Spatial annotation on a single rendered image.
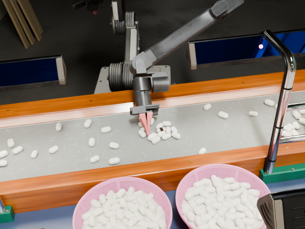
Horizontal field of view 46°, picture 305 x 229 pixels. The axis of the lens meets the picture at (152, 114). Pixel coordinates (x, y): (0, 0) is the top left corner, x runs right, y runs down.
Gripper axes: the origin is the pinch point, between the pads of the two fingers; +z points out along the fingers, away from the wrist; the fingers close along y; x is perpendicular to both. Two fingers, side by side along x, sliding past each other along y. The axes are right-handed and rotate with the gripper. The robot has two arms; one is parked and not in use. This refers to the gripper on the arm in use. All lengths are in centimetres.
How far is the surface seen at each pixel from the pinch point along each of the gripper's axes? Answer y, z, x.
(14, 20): -90, -155, 196
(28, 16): -80, -164, 208
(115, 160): -12.0, 8.4, -7.4
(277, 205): 12, 25, -67
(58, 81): -24.4, -12.7, -28.3
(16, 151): -44.4, 0.0, 0.3
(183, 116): 14.7, -5.7, 7.1
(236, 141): 28.8, 7.6, -4.5
